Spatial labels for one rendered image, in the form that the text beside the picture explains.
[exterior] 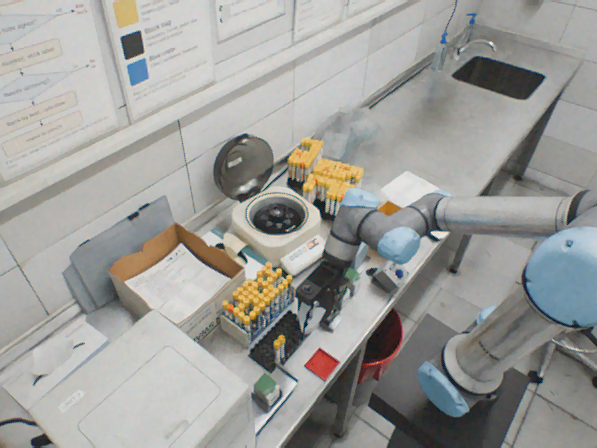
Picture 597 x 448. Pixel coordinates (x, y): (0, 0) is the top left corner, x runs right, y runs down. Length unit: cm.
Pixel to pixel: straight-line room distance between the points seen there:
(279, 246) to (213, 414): 62
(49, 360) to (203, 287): 41
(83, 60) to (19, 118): 18
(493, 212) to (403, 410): 51
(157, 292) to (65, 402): 49
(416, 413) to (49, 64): 108
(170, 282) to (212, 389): 53
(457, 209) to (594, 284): 36
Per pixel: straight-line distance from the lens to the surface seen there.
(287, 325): 128
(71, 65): 110
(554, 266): 66
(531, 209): 85
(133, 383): 92
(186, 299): 130
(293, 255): 139
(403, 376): 118
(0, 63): 103
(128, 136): 120
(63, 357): 129
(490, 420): 121
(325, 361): 125
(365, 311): 135
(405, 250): 91
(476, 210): 91
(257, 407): 115
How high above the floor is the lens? 196
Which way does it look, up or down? 44 degrees down
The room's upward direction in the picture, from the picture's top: 2 degrees clockwise
